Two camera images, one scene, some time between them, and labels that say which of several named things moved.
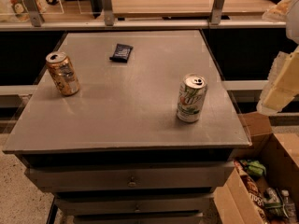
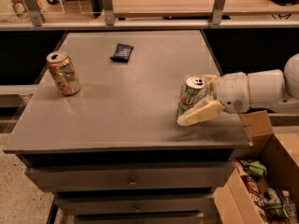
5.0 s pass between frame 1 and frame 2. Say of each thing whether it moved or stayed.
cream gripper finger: moved
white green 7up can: stayed
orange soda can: stayed
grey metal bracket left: stayed
